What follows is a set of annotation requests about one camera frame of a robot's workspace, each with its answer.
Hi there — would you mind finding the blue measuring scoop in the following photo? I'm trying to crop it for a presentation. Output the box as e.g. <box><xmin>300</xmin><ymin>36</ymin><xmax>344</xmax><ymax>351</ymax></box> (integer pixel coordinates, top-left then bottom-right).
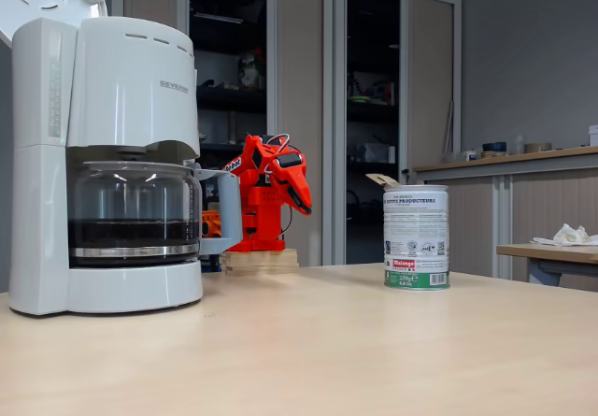
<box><xmin>365</xmin><ymin>172</ymin><xmax>399</xmax><ymax>189</ymax></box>

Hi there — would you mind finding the white green coffee tin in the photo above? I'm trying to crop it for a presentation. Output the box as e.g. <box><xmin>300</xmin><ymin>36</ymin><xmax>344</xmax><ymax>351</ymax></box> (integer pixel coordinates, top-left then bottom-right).
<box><xmin>382</xmin><ymin>184</ymin><xmax>450</xmax><ymax>291</ymax></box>

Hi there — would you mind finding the white drip coffee maker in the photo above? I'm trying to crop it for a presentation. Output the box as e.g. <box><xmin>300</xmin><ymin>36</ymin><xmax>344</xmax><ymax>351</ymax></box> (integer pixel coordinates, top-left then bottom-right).
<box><xmin>0</xmin><ymin>0</ymin><xmax>206</xmax><ymax>317</ymax></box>

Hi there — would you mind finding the wooden base block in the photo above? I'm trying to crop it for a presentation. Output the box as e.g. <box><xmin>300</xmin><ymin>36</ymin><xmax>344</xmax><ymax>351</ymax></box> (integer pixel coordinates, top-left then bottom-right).
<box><xmin>219</xmin><ymin>247</ymin><xmax>300</xmax><ymax>277</ymax></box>

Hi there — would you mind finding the orange printed clamp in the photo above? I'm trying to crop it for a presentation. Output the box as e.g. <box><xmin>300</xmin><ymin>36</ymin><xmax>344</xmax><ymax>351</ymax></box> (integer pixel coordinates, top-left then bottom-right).
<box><xmin>201</xmin><ymin>208</ymin><xmax>223</xmax><ymax>238</ymax></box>

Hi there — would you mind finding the colourful shelf box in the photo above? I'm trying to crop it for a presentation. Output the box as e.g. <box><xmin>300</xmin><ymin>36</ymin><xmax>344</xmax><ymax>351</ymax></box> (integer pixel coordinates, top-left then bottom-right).
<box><xmin>237</xmin><ymin>53</ymin><xmax>263</xmax><ymax>91</ymax></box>

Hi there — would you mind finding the low cabinet wooden top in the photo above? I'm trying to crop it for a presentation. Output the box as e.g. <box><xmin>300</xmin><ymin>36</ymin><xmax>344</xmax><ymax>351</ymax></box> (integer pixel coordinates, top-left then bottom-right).
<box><xmin>413</xmin><ymin>146</ymin><xmax>598</xmax><ymax>291</ymax></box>

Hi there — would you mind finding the wooden side table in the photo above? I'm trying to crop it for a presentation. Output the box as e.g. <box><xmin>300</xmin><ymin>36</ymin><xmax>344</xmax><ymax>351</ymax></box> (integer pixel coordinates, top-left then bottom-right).
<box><xmin>495</xmin><ymin>242</ymin><xmax>598</xmax><ymax>287</ymax></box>

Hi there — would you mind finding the crumpled white tissue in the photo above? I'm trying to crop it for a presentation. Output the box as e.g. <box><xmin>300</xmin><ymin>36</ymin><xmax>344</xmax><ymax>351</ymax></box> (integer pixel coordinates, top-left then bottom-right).
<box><xmin>531</xmin><ymin>222</ymin><xmax>598</xmax><ymax>248</ymax></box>

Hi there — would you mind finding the white servo cable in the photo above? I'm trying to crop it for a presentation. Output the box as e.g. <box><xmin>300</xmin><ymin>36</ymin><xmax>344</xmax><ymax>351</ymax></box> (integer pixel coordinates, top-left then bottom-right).
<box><xmin>264</xmin><ymin>133</ymin><xmax>292</xmax><ymax>155</ymax></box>

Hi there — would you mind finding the black power cable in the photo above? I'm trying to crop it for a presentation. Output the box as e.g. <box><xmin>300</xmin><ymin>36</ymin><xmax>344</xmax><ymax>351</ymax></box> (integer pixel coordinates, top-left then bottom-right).
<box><xmin>279</xmin><ymin>203</ymin><xmax>294</xmax><ymax>242</ymax></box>

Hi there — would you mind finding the glass carafe grey handle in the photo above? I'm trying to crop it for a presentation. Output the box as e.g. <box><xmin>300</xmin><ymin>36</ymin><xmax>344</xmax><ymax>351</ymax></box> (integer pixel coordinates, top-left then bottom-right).
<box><xmin>67</xmin><ymin>159</ymin><xmax>244</xmax><ymax>267</ymax></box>

